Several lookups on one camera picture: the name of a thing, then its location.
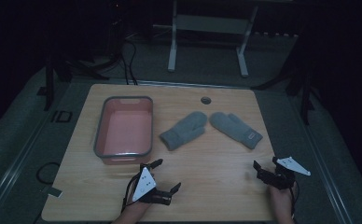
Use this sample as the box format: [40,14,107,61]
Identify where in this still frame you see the black floor cables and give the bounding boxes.
[119,35,139,86]

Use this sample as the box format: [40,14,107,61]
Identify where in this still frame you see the white metal stand frame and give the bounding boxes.
[167,0,259,78]

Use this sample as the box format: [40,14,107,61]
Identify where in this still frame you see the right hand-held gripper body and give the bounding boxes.
[257,156,312,191]

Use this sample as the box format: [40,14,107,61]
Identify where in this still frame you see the person's left hand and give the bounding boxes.
[123,201,153,219]

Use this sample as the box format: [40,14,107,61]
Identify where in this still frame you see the grey tape piece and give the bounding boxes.
[41,185,63,199]

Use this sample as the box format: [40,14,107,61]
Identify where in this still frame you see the person's right hand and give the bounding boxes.
[269,182,298,213]

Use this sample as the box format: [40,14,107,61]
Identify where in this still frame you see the pink bin with grey rim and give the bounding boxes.
[93,95,154,165]

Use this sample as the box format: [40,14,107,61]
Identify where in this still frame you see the black tripod stand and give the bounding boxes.
[36,50,110,112]
[252,60,316,126]

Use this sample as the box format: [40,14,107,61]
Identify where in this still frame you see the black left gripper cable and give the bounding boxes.
[120,171,144,214]

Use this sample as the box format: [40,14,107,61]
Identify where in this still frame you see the grey mitten with label patch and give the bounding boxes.
[209,111,264,150]

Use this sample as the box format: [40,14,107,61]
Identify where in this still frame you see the plain grey mitten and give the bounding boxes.
[159,110,208,152]

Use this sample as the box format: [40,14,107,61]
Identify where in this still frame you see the black cable loop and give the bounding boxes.
[35,161,61,186]

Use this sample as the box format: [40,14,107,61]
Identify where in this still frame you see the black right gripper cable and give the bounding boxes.
[289,181,299,217]

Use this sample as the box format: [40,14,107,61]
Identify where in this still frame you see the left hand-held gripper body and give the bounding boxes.
[132,162,174,206]

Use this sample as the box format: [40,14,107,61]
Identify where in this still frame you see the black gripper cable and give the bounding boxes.
[289,181,299,217]
[120,171,144,214]

